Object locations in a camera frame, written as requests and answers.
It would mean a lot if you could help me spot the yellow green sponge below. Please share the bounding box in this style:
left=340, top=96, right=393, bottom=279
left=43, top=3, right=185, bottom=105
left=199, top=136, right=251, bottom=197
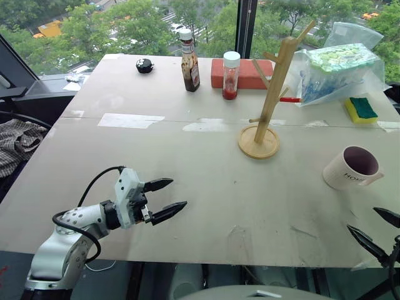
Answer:
left=344, top=96, right=379, bottom=124

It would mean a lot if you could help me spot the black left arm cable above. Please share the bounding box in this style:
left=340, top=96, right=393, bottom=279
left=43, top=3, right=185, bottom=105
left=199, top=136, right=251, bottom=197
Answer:
left=52, top=165, right=126, bottom=264

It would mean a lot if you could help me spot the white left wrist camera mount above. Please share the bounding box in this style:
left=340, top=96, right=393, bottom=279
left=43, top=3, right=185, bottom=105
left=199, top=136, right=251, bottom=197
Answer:
left=113, top=167, right=146, bottom=229

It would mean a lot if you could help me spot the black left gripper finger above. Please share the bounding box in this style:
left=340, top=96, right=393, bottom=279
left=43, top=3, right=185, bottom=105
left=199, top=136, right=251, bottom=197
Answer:
left=151, top=201, right=189, bottom=227
left=144, top=177, right=174, bottom=194

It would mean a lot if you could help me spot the black round timer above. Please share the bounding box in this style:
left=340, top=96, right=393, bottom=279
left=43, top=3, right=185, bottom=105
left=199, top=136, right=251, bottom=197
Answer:
left=135, top=57, right=156, bottom=75

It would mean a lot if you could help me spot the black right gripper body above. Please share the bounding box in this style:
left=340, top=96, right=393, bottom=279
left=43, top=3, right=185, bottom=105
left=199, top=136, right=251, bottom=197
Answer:
left=385, top=234, right=400, bottom=269

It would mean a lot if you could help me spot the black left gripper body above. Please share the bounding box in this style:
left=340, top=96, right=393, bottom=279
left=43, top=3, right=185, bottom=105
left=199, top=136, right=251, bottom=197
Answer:
left=132, top=182, right=155, bottom=225

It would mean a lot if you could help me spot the thin white wire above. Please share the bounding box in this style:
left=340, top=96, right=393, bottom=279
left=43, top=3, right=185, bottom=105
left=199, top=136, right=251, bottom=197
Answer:
left=85, top=260, right=117, bottom=273

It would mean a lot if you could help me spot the wooden mug tree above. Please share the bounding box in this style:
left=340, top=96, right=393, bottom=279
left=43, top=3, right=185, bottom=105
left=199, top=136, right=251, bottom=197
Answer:
left=237, top=19, right=317, bottom=161

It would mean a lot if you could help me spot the white tape patch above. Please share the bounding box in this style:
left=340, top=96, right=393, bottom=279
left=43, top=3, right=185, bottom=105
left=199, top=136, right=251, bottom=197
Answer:
left=97, top=112, right=166, bottom=130

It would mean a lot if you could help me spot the green white packet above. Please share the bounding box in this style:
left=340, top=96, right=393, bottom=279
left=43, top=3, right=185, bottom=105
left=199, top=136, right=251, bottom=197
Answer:
left=305, top=43, right=376, bottom=74

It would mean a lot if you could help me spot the red brick block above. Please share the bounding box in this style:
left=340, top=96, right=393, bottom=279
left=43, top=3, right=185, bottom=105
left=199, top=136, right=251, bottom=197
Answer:
left=211, top=57, right=276, bottom=91

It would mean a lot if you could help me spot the clear bottle with white cap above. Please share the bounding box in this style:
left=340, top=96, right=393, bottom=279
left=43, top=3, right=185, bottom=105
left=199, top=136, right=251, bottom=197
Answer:
left=222, top=51, right=242, bottom=101

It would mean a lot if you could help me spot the brown sauce bottle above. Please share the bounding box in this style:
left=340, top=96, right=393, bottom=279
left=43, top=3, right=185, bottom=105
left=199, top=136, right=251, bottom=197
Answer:
left=179, top=28, right=201, bottom=93

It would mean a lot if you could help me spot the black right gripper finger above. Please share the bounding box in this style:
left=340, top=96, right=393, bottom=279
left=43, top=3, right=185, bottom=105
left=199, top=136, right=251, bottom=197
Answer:
left=372, top=206, right=400, bottom=229
left=346, top=224, right=390, bottom=268

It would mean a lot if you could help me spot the white mug with lettering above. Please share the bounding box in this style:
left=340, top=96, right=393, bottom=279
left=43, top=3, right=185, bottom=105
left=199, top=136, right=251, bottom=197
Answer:
left=322, top=145, right=385, bottom=191

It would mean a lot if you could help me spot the black side desk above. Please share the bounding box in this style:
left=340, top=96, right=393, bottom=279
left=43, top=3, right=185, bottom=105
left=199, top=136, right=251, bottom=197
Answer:
left=0, top=77, right=83, bottom=126

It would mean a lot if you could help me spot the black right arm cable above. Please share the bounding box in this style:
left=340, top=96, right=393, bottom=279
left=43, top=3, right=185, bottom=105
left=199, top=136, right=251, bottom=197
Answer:
left=388, top=249, right=400, bottom=299

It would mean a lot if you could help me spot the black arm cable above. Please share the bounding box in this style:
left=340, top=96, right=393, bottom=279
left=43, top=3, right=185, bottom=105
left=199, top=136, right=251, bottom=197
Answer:
left=388, top=249, right=400, bottom=299
left=52, top=165, right=126, bottom=264

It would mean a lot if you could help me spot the black window frame post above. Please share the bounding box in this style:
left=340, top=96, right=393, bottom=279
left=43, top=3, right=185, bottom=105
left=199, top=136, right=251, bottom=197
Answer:
left=236, top=0, right=258, bottom=59

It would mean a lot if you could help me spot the clear plastic bag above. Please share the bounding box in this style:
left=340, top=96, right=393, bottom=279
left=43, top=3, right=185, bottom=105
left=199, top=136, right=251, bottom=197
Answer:
left=285, top=21, right=392, bottom=109

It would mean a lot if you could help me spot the checkered cloth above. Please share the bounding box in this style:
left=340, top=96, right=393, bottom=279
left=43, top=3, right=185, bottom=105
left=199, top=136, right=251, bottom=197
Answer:
left=0, top=118, right=48, bottom=179

